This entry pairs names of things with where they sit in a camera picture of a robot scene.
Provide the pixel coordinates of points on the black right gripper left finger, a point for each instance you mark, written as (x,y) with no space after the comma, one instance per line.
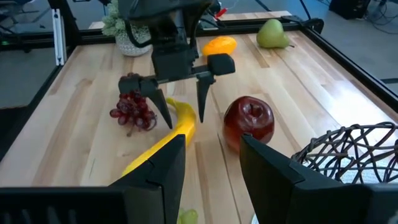
(149,193)

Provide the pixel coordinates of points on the green potted succulent plant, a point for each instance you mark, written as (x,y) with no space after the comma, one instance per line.
(133,46)

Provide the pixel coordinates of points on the dark red apple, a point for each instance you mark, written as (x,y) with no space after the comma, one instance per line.
(248,121)

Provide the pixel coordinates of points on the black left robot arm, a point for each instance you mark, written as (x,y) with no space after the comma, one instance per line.
(155,9)

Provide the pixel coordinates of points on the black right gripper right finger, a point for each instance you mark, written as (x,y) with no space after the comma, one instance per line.
(280,193)

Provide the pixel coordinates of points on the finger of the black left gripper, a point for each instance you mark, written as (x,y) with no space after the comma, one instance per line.
(140,85)
(220,63)

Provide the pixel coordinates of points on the silver aluminium post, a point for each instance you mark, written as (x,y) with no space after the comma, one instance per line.
(59,37)

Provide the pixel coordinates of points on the green grape bunch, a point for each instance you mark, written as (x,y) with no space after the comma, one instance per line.
(188,217)

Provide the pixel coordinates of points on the green pear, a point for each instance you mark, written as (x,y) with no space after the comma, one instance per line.
(272,35)

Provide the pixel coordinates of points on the orange fruit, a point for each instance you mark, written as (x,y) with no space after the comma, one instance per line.
(219,45)

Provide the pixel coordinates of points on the yellow banana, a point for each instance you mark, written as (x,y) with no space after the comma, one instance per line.
(185,121)

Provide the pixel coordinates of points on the black metal table frame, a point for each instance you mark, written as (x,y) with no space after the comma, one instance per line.
(90,36)

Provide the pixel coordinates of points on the red grape bunch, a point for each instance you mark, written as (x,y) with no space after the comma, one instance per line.
(132,109)

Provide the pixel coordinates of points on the black equipment case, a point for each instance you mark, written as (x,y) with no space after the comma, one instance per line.
(349,8)

